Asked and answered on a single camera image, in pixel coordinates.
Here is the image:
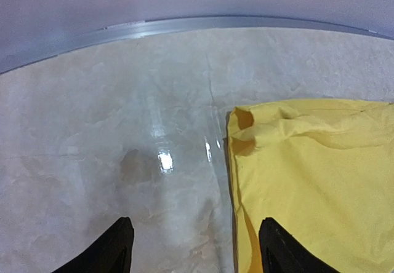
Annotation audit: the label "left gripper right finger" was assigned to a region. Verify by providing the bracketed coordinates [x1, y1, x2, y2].
[259, 218, 336, 273]

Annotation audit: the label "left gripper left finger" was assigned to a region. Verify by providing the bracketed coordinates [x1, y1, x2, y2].
[55, 217, 134, 273]

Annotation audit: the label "yellow shorts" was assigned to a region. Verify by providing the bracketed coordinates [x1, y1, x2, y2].
[227, 99, 393, 272]

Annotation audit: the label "aluminium front rail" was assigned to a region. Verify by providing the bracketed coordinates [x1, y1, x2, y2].
[1, 16, 393, 74]

